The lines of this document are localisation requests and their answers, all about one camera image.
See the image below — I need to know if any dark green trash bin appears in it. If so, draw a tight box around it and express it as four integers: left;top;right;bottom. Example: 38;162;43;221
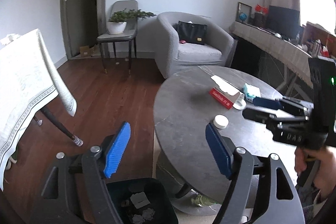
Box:
106;178;179;224

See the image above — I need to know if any person's right hand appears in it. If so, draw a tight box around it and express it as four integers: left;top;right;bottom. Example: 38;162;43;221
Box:
294;146;336;214

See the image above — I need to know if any black monitor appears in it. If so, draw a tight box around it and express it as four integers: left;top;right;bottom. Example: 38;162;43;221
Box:
265;6;299;39

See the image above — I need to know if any black handbag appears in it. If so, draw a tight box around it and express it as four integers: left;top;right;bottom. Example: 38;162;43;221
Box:
177;21;207;45

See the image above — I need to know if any grey armchair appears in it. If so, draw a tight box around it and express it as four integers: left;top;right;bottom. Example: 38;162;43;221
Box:
153;11;235;79

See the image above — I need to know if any red cardboard box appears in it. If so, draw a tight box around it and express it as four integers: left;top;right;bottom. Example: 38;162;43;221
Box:
210;88;244;110

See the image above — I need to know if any grey marble tv cabinet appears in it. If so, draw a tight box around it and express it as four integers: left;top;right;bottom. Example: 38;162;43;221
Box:
230;22;313;94

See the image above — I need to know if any white patterned tablecloth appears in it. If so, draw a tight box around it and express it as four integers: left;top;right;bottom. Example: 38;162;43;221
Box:
0;28;77;192

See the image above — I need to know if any dark door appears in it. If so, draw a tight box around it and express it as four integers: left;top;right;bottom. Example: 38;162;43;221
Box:
63;0;98;58

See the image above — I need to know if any potted green plant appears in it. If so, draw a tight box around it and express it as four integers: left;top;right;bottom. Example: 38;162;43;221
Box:
108;9;155;35

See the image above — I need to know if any framed globe picture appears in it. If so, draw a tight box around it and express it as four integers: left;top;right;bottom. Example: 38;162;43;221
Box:
235;2;252;24

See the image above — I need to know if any white round lid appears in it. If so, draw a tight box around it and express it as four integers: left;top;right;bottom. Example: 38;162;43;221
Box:
213;115;229;129

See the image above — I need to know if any blue white tissue pack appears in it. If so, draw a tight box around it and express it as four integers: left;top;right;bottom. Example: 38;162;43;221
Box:
243;83;261;103

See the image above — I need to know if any round grey coffee table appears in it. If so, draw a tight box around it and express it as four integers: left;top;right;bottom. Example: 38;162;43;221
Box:
153;66;298;202

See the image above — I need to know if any small cardboard box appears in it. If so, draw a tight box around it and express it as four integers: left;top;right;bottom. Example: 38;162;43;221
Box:
79;46;95;57

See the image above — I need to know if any grey dining chair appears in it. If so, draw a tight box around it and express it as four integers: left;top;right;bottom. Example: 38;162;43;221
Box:
96;0;138;74

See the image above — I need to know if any white paper sheet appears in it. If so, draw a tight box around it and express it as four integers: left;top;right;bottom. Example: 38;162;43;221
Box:
211;75;240;96

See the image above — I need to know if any black table leg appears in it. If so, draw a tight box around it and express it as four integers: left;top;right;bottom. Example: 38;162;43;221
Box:
40;106;84;147

